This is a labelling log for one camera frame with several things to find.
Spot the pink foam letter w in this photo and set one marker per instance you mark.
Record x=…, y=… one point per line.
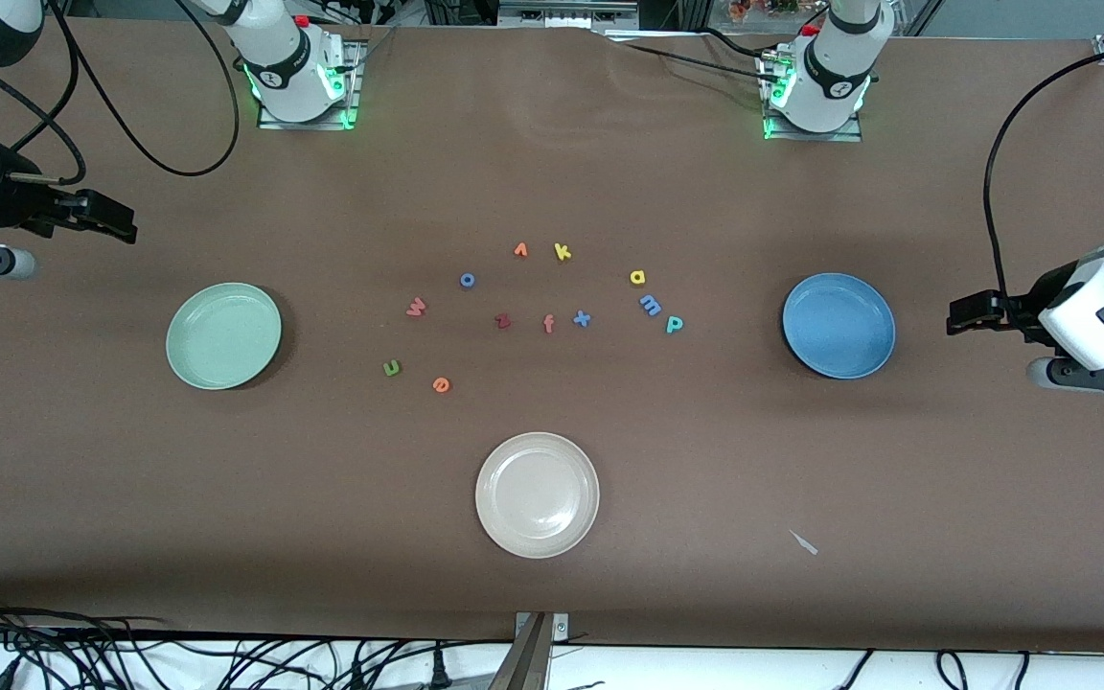
x=416, y=307

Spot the brown paper table cover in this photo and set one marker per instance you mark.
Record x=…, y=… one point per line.
x=705, y=460

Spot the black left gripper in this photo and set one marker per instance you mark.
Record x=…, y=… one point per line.
x=1040, y=296

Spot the blue plate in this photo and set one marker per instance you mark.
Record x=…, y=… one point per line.
x=839, y=326

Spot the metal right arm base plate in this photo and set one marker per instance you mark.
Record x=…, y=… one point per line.
x=355, y=77

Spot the green plate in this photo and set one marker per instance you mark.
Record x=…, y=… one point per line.
x=223, y=335

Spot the metal edge bracket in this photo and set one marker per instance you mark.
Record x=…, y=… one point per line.
x=560, y=628

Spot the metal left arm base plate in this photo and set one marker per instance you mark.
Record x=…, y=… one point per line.
x=839, y=137

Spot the white paper scrap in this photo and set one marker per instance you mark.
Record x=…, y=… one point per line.
x=804, y=543

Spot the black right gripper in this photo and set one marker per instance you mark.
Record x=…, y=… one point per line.
x=8, y=202

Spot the beige plate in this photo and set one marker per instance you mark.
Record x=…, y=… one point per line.
x=538, y=494

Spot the grey metal box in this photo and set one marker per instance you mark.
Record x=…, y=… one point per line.
x=566, y=11

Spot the blue foam letter m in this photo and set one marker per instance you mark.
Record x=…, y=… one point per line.
x=650, y=305

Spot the orange flower decoration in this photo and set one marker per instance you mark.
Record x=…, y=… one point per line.
x=763, y=8

